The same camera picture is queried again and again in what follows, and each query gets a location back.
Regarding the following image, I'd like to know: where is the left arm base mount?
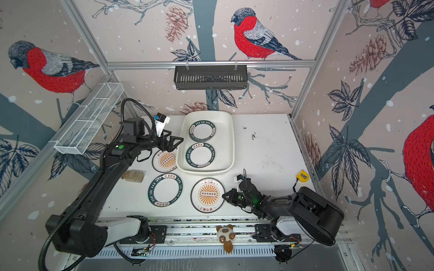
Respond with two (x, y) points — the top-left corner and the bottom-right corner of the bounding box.
(119, 215), (167, 245)

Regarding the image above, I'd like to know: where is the white plastic bin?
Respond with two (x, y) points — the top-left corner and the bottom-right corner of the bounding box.
(176, 111), (235, 177)

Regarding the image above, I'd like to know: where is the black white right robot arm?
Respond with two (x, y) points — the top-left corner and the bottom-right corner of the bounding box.
(222, 185), (344, 246)

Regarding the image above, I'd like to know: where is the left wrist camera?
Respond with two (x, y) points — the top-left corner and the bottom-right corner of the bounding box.
(154, 113), (170, 137)

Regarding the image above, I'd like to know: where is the brown plush toy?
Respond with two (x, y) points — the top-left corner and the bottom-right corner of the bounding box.
(217, 225), (236, 254)

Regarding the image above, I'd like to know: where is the aluminium rail base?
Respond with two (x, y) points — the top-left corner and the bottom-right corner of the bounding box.
(67, 216), (353, 262)

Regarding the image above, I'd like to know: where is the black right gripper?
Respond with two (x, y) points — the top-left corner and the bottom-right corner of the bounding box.
(221, 187), (255, 208)

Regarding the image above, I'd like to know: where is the black corrugated cable conduit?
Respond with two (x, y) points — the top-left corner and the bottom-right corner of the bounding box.
(37, 98), (158, 271)

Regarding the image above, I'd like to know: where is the orange sunburst plate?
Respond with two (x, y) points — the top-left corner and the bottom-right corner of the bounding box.
(191, 178), (226, 213)
(152, 150), (177, 173)

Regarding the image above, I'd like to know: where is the green hao shi plate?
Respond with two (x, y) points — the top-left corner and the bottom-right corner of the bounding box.
(148, 173), (183, 207)
(188, 120), (217, 142)
(185, 142), (216, 169)

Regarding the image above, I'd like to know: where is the black wire wall basket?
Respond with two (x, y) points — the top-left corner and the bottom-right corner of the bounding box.
(174, 65), (248, 90)

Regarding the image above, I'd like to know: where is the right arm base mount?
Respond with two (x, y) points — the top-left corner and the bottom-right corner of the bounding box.
(252, 224), (302, 243)

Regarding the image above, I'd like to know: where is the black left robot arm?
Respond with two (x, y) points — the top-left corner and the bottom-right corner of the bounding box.
(40, 114), (183, 260)

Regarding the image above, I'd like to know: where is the yellow tape measure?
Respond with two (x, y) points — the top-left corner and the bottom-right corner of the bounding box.
(293, 170), (310, 193)

